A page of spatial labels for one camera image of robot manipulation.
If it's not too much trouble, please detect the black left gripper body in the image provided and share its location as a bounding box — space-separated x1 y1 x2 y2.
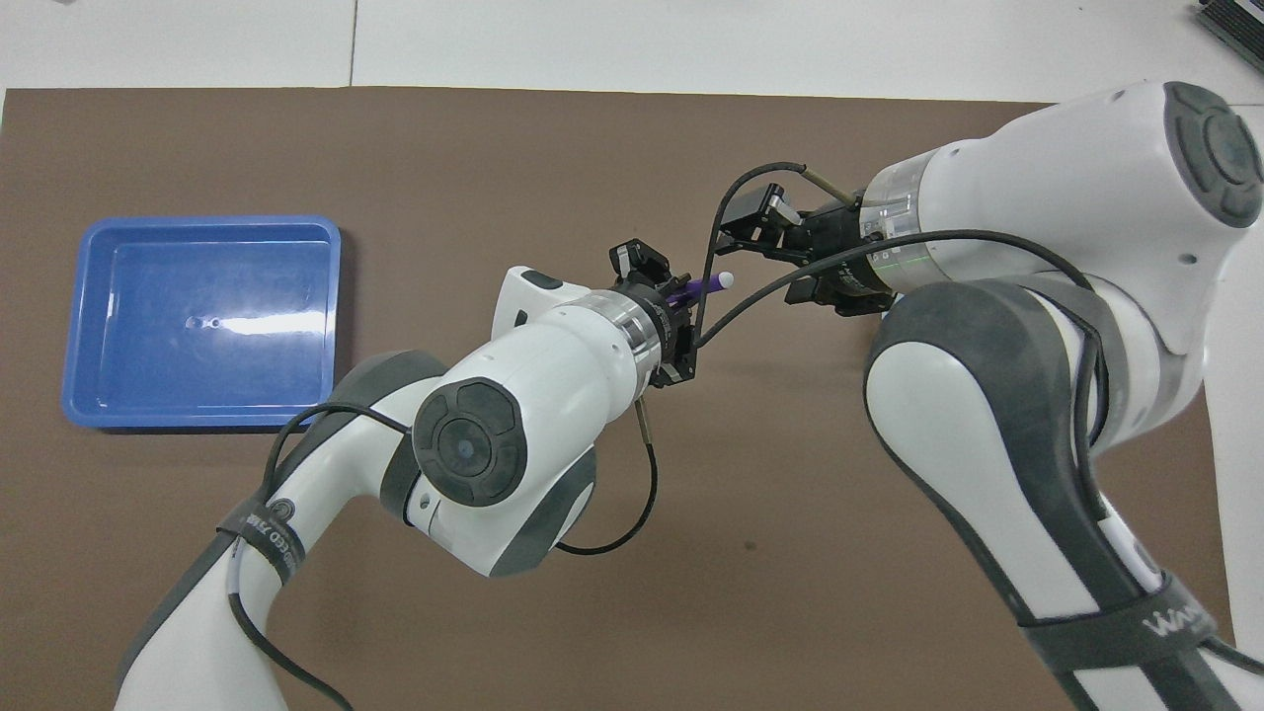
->
618 280 694 363

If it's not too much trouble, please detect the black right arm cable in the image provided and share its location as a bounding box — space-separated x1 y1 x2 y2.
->
691 161 1264 674

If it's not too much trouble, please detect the grey striped box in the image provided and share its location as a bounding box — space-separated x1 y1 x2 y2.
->
1193 0 1264 73

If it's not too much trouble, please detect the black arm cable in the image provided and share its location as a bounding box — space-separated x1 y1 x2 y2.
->
225 398 662 711
691 161 1264 674

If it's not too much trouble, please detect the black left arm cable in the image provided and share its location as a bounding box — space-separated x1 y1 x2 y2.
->
225 398 662 711

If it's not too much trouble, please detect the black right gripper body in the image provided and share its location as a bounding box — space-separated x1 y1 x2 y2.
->
798 200 897 319

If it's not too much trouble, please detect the blue plastic tray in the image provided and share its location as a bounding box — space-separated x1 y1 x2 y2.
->
61 215 343 434

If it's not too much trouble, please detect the brown table mat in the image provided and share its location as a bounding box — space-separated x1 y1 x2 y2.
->
0 87 1231 711

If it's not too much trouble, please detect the purple pen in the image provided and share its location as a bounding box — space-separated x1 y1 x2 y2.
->
667 272 736 308

